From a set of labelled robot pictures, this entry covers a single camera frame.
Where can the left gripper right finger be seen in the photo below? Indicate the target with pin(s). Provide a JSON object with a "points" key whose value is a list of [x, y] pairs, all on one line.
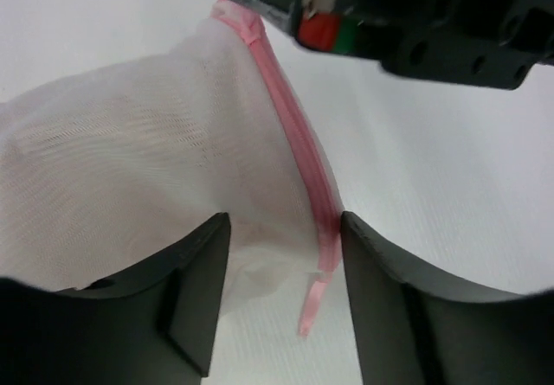
{"points": [[415, 323]]}

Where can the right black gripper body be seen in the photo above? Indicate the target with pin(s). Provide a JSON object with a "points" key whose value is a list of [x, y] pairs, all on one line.
{"points": [[480, 43]]}

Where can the pink-trimmed mesh laundry bag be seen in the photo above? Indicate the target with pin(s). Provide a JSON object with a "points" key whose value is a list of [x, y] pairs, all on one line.
{"points": [[103, 169]]}

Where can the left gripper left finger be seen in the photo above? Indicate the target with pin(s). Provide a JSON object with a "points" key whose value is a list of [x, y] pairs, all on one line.
{"points": [[152, 323]]}

